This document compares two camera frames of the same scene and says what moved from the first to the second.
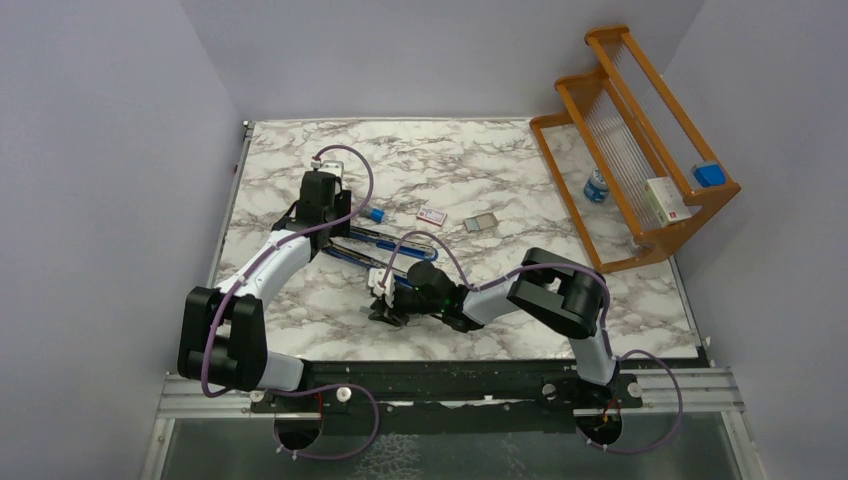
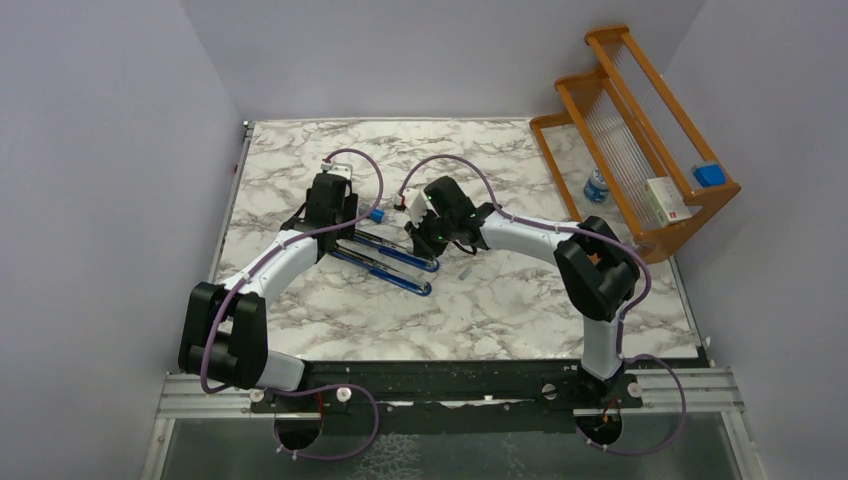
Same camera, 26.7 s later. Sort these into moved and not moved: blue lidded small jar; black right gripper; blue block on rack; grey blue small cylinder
Moved: black right gripper
Not moved: grey blue small cylinder; blue lidded small jar; blue block on rack
